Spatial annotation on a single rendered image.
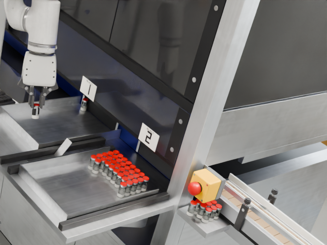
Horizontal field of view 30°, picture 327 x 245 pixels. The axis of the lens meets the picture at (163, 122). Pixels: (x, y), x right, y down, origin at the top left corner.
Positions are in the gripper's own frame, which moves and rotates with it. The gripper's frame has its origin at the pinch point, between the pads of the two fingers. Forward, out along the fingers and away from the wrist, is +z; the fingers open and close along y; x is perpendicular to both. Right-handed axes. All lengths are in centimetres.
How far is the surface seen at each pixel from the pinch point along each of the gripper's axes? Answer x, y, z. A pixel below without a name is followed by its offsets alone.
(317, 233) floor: -91, -185, 95
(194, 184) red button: 34, -42, 13
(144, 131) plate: 8.3, -33.6, 5.6
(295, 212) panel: -13, -112, 45
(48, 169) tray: 8.4, -4.4, 19.6
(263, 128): 17, -71, 0
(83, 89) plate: -22.2, -19.5, 0.6
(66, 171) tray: 8.9, -9.8, 19.9
